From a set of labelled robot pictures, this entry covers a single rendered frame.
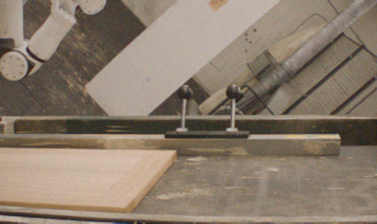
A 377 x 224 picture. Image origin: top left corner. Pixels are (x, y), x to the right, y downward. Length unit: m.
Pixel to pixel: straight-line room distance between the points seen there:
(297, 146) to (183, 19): 3.66
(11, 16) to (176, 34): 3.58
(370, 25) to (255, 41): 2.01
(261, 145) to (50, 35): 0.59
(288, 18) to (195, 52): 4.60
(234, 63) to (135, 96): 4.54
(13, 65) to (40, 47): 0.08
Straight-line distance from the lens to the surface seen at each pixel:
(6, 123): 1.71
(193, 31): 4.91
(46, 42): 1.44
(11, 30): 1.45
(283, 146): 1.32
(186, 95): 1.38
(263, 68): 6.92
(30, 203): 0.97
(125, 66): 5.03
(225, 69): 9.45
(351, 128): 1.57
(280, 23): 9.38
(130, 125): 1.62
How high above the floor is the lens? 1.70
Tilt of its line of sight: 13 degrees down
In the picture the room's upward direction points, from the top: 50 degrees clockwise
